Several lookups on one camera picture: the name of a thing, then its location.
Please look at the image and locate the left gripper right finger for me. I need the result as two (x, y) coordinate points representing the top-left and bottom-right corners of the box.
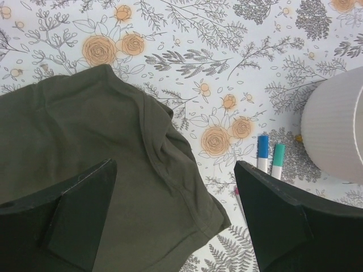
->
(234, 161), (362, 271)

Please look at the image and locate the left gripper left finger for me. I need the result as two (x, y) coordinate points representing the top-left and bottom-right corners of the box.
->
(1, 159), (117, 271)

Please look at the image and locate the teal capped marker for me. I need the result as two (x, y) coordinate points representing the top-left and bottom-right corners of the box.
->
(271, 143), (285, 180)

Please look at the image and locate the blue capped marker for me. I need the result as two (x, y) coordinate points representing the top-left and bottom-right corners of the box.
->
(258, 135), (269, 173)

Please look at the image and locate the dark green cloth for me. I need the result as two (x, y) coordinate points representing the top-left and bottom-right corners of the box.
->
(1, 65), (231, 271)

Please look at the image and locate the floral table mat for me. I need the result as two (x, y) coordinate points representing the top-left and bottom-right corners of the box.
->
(1, 1), (362, 271)

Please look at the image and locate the white round organizer container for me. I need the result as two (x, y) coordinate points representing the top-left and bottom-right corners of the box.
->
(301, 67), (362, 184)

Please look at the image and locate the pink capped marker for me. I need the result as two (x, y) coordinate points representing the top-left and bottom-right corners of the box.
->
(234, 187), (247, 224)

